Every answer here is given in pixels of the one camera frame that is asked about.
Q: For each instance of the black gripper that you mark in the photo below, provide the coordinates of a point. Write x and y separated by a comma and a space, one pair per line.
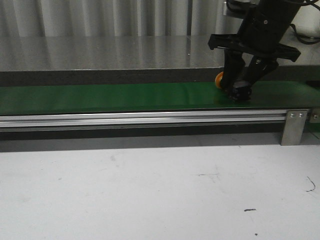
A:
259, 34

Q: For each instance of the yellow and black push button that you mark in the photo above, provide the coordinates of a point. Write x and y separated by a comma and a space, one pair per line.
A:
240, 91

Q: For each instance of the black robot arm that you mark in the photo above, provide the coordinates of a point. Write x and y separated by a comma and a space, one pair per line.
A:
253, 51

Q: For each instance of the white rounded object on counter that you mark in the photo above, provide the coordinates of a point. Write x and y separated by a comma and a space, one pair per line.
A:
307, 22

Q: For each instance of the grey conveyor end plate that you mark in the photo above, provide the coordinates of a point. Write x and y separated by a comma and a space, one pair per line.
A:
315, 116

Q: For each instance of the green conveyor belt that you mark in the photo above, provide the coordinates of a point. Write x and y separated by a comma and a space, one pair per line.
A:
108, 98

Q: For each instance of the aluminium conveyor side rail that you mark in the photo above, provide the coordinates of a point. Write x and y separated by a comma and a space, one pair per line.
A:
136, 118

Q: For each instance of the steel conveyor support bracket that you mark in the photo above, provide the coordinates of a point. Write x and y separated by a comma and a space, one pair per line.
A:
294, 127

